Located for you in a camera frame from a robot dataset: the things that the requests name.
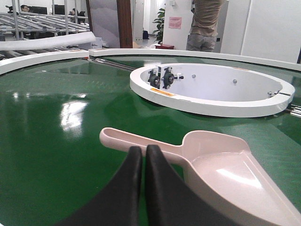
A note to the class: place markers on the metal roller conveyor rack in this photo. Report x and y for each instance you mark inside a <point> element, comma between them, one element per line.
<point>21,18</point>

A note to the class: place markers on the white guard rail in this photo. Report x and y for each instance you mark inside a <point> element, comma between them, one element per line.
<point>171,52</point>
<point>15,63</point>

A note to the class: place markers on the right black bearing mount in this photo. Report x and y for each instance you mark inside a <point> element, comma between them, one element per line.
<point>169,77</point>

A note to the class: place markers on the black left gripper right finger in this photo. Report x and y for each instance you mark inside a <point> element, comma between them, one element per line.
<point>169,201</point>

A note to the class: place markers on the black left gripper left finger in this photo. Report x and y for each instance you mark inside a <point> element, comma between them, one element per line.
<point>117,204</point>

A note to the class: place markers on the green potted plant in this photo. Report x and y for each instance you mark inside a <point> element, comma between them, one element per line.
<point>159,22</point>

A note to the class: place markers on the black bearing mount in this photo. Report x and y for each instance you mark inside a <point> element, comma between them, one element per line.
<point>154,80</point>
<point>169,77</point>

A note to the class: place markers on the chrome conveyor rollers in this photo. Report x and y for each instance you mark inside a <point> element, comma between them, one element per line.
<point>293,110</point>

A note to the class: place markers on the brown wooden pillar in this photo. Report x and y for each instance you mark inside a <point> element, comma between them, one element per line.
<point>125,24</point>

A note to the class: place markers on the white foam roll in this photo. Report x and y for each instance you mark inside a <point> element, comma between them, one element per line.
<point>51,42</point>

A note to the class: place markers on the white outer guard rail left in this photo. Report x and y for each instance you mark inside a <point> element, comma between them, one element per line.
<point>15,63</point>

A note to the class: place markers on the left black bearing mount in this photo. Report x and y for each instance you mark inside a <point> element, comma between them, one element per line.
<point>154,80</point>

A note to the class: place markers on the person in beige shirt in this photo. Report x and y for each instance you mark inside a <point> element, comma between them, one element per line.
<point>203,29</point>

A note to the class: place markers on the beige plastic dustpan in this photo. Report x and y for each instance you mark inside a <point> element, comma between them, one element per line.
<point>222,171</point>

